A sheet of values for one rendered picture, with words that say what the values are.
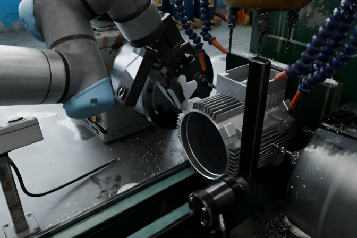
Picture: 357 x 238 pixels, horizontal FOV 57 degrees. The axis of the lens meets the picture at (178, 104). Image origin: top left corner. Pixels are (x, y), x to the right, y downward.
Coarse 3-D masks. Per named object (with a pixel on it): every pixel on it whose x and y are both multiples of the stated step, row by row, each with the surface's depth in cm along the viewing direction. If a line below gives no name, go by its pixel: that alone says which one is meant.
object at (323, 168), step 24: (336, 120) 52; (312, 144) 51; (336, 144) 49; (312, 168) 50; (336, 168) 48; (288, 192) 53; (312, 192) 50; (336, 192) 47; (288, 216) 56; (312, 216) 51; (336, 216) 47
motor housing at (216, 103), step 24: (216, 96) 72; (192, 120) 77; (216, 120) 65; (240, 120) 68; (264, 120) 70; (192, 144) 78; (216, 144) 81; (264, 144) 69; (288, 144) 75; (192, 168) 77; (216, 168) 75
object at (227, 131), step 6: (192, 102) 72; (282, 102) 73; (288, 102) 73; (282, 108) 73; (288, 108) 72; (222, 126) 64; (228, 126) 63; (222, 132) 64; (228, 132) 63; (234, 132) 63; (186, 156) 77
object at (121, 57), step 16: (128, 48) 91; (112, 64) 96; (208, 64) 93; (112, 80) 95; (192, 80) 91; (208, 80) 96; (144, 96) 83; (160, 96) 86; (192, 96) 93; (208, 96) 98; (144, 112) 86; (160, 112) 88; (176, 112) 92; (160, 128) 91; (176, 128) 95
